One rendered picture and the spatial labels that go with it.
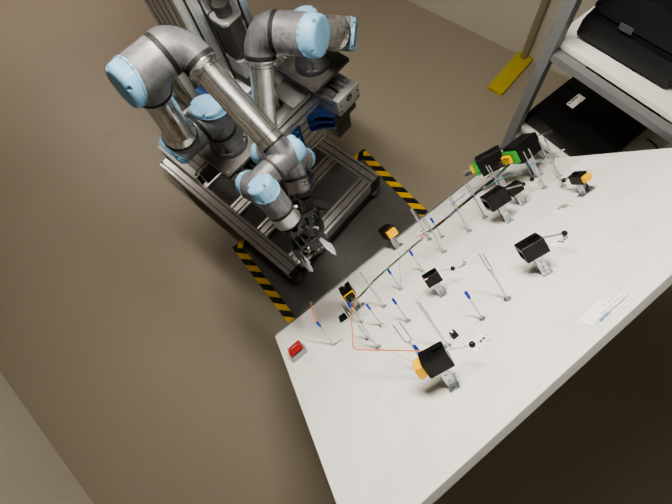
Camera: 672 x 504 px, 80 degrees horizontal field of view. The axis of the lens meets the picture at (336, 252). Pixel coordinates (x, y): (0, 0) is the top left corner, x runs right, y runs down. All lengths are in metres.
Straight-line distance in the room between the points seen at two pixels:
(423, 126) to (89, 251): 2.55
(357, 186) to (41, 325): 2.31
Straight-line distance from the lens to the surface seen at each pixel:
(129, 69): 1.15
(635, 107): 1.46
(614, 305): 0.92
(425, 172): 2.88
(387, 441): 0.90
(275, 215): 1.06
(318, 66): 1.80
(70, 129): 4.08
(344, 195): 2.54
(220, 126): 1.56
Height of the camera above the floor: 2.45
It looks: 68 degrees down
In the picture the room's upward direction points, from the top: 19 degrees counter-clockwise
